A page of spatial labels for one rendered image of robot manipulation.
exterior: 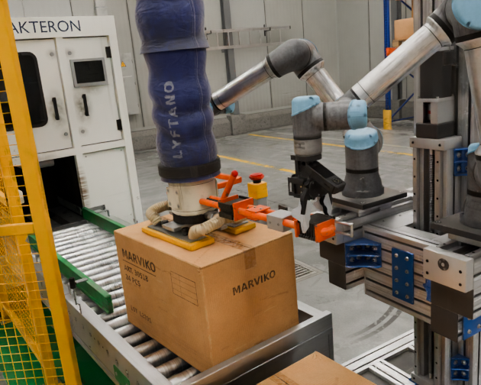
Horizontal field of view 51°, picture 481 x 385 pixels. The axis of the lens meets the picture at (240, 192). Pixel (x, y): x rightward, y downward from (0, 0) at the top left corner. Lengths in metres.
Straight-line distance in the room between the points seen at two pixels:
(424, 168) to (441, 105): 0.22
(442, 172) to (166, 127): 0.91
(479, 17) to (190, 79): 0.88
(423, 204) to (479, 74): 0.60
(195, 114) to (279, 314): 0.76
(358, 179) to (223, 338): 0.72
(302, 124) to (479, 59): 0.44
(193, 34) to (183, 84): 0.16
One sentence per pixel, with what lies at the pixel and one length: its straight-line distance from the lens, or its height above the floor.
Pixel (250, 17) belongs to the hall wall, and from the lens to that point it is 12.11.
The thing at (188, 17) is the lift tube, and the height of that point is 1.70.
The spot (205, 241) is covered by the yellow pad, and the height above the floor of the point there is 0.97.
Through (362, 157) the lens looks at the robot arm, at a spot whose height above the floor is 1.18.
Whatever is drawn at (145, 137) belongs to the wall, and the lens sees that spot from 10.69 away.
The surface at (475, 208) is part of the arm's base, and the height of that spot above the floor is 1.09.
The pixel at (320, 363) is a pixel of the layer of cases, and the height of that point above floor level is 0.54.
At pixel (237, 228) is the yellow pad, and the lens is 1.79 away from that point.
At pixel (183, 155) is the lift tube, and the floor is 1.26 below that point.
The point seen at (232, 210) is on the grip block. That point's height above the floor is 1.09.
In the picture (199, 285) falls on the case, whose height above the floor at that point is 0.89.
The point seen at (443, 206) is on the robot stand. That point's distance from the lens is 1.74.
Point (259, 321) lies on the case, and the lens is 1.77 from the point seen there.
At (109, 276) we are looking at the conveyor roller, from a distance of 2.74.
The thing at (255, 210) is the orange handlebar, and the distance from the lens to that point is 1.54.
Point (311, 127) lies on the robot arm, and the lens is 1.32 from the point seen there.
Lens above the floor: 1.53
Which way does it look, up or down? 14 degrees down
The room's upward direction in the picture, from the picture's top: 5 degrees counter-clockwise
